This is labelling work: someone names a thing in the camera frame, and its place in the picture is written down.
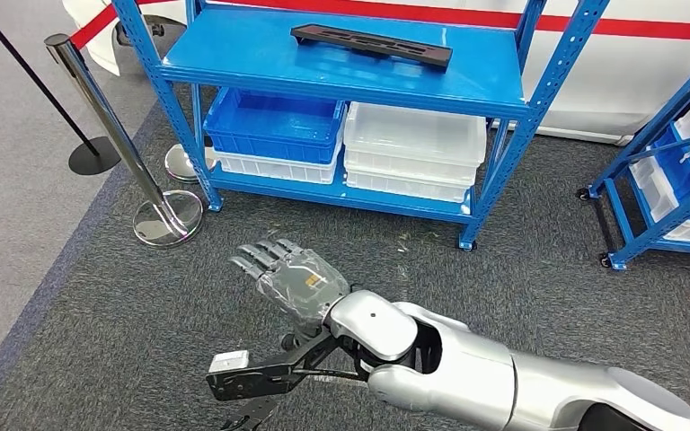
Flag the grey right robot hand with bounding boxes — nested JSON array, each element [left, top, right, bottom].
[[228, 237, 352, 334]]

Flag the long black plastic part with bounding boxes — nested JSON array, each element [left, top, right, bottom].
[[289, 23, 455, 71]]

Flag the blue metal shelf rack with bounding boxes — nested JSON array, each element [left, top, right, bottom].
[[111, 0, 611, 251]]

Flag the white ribbed plastic bin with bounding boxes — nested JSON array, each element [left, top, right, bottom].
[[212, 139, 343, 186]]

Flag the translucent white plastic bin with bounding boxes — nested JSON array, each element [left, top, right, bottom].
[[344, 151, 478, 188], [346, 171, 471, 205], [343, 101, 489, 171]]

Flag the blue plastic bin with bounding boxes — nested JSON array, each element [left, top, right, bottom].
[[203, 87, 348, 166]]

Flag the chrome-based stanchion with black top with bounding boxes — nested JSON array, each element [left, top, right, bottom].
[[164, 142, 218, 184]]

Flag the short red barrier belt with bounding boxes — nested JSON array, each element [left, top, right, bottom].
[[69, 3, 120, 50]]

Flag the blue wheeled metal rack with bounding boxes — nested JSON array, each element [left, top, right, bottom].
[[577, 38, 690, 272]]

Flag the white car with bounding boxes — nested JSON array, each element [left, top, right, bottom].
[[62, 0, 690, 147]]

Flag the blue storage bin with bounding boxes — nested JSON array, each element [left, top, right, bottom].
[[651, 125, 690, 224]]

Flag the long red barrier belt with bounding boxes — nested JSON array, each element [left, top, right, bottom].
[[214, 0, 690, 43]]

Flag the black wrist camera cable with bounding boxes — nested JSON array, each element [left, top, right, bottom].
[[294, 368, 370, 383]]

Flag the black right wrist camera bracket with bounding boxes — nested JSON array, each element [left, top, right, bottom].
[[205, 330, 376, 402]]

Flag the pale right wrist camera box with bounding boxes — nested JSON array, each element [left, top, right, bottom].
[[208, 350, 251, 374]]

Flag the black stanchion post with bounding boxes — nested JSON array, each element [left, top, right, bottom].
[[0, 0, 122, 177]]

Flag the chrome stanchion post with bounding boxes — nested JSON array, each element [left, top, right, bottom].
[[44, 33, 205, 250]]

